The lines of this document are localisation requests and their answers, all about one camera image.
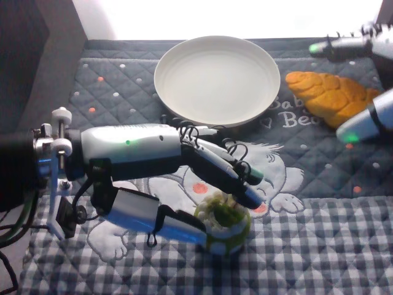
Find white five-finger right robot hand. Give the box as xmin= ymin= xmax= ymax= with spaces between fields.
xmin=308 ymin=23 xmax=393 ymax=144

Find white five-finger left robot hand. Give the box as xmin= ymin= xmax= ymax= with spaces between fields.
xmin=80 ymin=118 xmax=265 ymax=248

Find green sushi roll toy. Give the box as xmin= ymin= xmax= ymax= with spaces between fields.
xmin=193 ymin=190 xmax=252 ymax=258

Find orange bread loaf toy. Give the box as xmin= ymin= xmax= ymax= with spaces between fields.
xmin=285 ymin=71 xmax=384 ymax=128

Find cream round plate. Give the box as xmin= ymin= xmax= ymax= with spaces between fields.
xmin=153 ymin=36 xmax=281 ymax=127

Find grey quilt with printed bear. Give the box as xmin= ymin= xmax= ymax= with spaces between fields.
xmin=23 ymin=38 xmax=393 ymax=295

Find white backdrop board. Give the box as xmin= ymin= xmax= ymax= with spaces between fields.
xmin=72 ymin=0 xmax=384 ymax=41

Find black and green arm cables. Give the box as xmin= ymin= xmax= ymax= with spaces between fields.
xmin=0 ymin=184 xmax=42 ymax=295

